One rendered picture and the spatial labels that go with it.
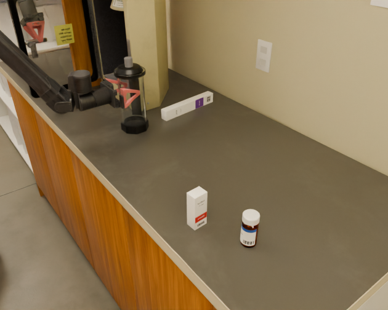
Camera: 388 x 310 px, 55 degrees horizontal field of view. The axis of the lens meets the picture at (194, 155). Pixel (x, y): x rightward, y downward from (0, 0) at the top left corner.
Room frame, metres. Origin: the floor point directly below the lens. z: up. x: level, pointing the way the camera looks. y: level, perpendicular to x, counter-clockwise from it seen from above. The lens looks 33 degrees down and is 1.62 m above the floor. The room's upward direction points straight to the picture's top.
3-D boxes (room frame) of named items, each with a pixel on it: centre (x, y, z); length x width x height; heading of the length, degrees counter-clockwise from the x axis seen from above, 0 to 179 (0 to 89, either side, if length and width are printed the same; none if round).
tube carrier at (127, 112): (1.24, 0.22, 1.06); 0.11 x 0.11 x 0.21
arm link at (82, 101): (1.13, 0.36, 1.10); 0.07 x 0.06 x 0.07; 127
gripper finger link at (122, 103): (1.19, 0.23, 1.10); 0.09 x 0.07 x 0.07; 127
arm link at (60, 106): (1.13, 0.39, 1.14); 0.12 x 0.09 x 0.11; 97
